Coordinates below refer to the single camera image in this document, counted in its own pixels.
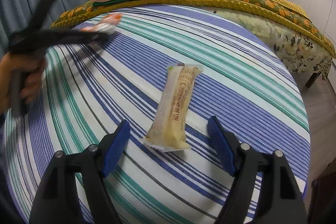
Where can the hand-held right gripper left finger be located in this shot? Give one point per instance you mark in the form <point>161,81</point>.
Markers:
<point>115,150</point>

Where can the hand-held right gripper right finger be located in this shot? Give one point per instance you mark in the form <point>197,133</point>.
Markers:
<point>223,146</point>

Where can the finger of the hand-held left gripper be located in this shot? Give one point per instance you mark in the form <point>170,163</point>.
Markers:
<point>78,37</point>

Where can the orange white wrapper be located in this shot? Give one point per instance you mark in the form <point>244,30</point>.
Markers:
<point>110,20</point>

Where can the cream snack bar wrapper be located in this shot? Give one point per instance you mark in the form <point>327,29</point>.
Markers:
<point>170,113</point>

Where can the person's left hand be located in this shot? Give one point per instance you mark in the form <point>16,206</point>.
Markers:
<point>31,79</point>

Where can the striped tablecloth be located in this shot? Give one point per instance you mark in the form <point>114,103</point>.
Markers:
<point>223,82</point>

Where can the bed with floral sheet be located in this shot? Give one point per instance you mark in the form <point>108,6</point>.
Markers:
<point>288,50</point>

